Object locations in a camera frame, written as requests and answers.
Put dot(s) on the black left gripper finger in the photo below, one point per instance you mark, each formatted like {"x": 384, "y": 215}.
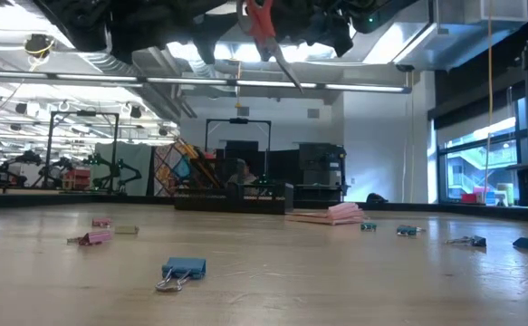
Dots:
{"x": 209, "y": 36}

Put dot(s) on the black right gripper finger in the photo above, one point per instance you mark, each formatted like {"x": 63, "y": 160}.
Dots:
{"x": 327, "y": 27}

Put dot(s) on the orange pencil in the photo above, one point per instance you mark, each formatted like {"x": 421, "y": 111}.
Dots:
{"x": 207, "y": 167}

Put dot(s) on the black mesh desk organizer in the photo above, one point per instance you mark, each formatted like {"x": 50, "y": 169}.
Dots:
{"x": 227, "y": 206}

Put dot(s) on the pink sticky note pad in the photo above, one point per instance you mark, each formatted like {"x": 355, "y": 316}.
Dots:
{"x": 336, "y": 215}

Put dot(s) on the pink binder clip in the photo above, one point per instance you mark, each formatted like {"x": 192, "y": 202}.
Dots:
{"x": 102, "y": 223}
{"x": 96, "y": 237}

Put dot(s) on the teal binder clip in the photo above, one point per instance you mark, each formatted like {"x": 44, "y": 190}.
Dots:
{"x": 368, "y": 226}

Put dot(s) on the beige binder clip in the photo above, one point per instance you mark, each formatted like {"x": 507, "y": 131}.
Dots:
{"x": 127, "y": 230}

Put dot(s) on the large blue binder clip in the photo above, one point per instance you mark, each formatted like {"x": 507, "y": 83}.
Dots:
{"x": 184, "y": 267}

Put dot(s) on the dark blue binder clip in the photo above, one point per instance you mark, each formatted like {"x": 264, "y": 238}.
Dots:
{"x": 478, "y": 242}

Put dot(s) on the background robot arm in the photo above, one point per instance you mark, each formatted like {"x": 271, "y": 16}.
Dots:
{"x": 115, "y": 167}

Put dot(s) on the black equipment cabinet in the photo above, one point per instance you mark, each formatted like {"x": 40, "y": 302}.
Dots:
{"x": 320, "y": 158}

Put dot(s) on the grey fabric backdrop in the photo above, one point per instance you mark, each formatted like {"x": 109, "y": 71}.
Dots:
{"x": 132, "y": 156}

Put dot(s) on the person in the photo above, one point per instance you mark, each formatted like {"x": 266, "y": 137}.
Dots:
{"x": 245, "y": 172}

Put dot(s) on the patterned colourful panel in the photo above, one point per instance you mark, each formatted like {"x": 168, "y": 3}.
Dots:
{"x": 164, "y": 176}

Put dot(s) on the black partition panel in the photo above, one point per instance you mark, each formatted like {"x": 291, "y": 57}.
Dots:
{"x": 281, "y": 167}

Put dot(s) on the red storage box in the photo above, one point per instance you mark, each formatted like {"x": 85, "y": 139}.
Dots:
{"x": 78, "y": 179}

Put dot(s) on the black dome object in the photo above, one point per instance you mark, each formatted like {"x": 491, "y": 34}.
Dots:
{"x": 377, "y": 199}

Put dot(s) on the large glass window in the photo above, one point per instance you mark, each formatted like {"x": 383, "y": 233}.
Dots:
{"x": 472, "y": 167}

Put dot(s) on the green container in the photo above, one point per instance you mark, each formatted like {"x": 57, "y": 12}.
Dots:
{"x": 505, "y": 194}

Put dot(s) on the white ceiling air duct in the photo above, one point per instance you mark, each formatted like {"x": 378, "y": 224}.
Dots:
{"x": 449, "y": 41}

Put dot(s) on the grey wall box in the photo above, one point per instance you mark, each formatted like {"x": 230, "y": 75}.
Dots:
{"x": 243, "y": 111}
{"x": 313, "y": 113}

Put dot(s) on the black gantry frame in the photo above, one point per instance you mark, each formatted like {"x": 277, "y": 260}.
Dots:
{"x": 238, "y": 121}
{"x": 49, "y": 149}

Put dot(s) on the black aluminium table frame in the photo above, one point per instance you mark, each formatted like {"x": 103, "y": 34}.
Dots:
{"x": 87, "y": 200}

